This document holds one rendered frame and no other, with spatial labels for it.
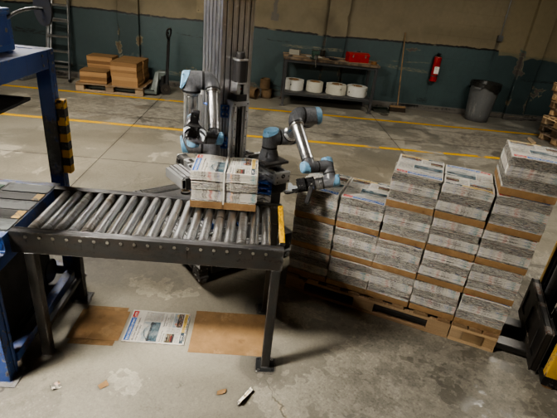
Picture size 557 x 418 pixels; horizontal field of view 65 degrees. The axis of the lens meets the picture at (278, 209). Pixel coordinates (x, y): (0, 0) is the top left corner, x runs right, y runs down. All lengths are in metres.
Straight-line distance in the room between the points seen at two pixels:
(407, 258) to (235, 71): 1.66
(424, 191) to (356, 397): 1.24
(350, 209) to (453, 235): 0.64
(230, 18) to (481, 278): 2.26
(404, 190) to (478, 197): 0.41
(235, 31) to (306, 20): 6.19
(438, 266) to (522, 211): 0.59
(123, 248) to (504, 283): 2.19
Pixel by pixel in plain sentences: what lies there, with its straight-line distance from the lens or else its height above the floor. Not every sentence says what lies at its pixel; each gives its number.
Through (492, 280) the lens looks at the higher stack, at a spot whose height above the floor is 0.52.
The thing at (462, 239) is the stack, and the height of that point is 0.74.
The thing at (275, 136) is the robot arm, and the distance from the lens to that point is 3.25.
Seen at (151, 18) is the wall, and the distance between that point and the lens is 9.50.
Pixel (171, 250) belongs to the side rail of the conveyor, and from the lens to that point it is 2.25.
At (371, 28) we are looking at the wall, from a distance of 9.45.
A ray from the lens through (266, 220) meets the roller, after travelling 2.47.
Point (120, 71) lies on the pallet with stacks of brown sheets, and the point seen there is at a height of 0.40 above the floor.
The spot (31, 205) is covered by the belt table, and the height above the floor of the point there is 0.80.
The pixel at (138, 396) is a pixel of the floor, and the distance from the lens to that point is 2.59.
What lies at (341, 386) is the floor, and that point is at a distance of 2.69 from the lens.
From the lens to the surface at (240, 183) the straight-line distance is 2.46.
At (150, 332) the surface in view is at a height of 0.01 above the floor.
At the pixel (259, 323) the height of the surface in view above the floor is 0.00.
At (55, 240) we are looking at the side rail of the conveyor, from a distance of 2.40.
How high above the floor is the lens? 1.96
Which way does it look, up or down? 26 degrees down
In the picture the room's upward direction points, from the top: 6 degrees clockwise
